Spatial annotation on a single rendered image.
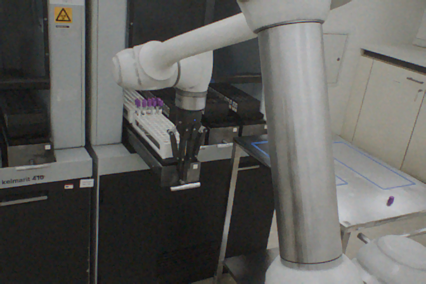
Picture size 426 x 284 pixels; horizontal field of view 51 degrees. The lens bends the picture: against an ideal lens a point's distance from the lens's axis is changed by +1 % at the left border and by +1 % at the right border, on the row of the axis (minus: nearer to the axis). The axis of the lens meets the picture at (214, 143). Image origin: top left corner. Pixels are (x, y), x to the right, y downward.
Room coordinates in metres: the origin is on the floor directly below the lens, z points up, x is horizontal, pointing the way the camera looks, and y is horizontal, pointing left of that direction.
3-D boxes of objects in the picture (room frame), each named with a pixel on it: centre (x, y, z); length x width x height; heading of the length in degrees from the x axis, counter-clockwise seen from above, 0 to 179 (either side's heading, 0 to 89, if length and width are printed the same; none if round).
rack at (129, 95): (1.66, 0.35, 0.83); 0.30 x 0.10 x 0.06; 32
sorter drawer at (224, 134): (1.88, 0.13, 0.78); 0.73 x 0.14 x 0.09; 32
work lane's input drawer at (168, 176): (1.51, 0.26, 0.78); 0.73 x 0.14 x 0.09; 32
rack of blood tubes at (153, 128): (1.39, 0.19, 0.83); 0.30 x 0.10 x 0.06; 32
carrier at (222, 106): (1.69, 0.01, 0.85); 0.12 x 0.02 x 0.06; 121
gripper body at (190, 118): (1.22, 0.08, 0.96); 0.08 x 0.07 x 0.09; 122
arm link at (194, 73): (1.22, 0.09, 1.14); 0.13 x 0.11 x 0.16; 127
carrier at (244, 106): (1.77, -0.12, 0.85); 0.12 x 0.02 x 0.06; 121
